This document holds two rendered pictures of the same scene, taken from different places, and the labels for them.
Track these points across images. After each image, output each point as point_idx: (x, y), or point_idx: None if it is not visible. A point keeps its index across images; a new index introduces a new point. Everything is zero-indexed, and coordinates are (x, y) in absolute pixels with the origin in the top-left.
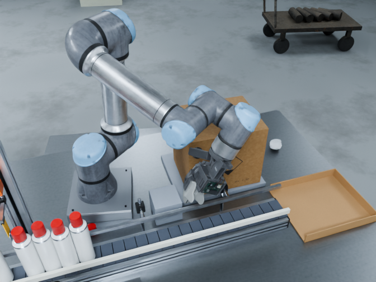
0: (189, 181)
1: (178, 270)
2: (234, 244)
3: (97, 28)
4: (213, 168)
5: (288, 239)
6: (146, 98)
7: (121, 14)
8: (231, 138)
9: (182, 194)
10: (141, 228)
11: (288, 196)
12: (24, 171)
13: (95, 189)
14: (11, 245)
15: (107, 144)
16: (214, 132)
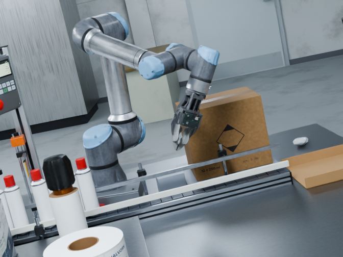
0: (174, 124)
1: (176, 218)
2: (235, 199)
3: (94, 21)
4: (189, 102)
5: (291, 189)
6: (127, 49)
7: (114, 14)
8: (197, 71)
9: (190, 181)
10: None
11: (301, 168)
12: None
13: (104, 175)
14: None
15: (113, 130)
16: (208, 105)
